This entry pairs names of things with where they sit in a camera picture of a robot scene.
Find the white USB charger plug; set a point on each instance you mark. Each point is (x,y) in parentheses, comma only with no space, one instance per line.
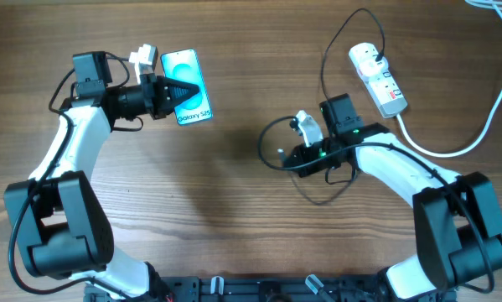
(372,67)

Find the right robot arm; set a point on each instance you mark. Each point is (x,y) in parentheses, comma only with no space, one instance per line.
(457,217)

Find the white power strip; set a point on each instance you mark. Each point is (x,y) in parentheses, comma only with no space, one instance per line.
(383,89)

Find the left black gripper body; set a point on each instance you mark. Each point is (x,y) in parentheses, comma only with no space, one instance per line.
(150,85)

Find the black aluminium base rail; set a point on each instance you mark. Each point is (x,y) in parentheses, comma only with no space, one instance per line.
(344,289)

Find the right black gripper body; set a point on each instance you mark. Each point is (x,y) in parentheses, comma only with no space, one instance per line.
(320,155)

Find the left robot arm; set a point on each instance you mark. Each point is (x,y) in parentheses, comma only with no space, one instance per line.
(59,229)

